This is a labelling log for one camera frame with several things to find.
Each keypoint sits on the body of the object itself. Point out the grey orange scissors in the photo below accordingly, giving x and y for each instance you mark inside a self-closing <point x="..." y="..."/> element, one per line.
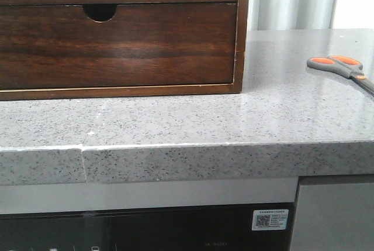
<point x="344" y="66"/>

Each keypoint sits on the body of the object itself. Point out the dark wooden drawer cabinet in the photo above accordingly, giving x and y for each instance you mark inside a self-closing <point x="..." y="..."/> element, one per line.
<point x="105" y="12"/>

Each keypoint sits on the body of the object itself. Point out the white QR code sticker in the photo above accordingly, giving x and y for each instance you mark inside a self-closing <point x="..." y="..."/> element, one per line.
<point x="270" y="220"/>

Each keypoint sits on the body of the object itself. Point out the black appliance under counter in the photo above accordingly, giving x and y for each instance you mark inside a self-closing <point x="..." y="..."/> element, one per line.
<point x="210" y="227"/>

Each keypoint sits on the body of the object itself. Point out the grey cabinet door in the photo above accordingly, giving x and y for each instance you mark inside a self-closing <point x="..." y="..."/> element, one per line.
<point x="334" y="217"/>

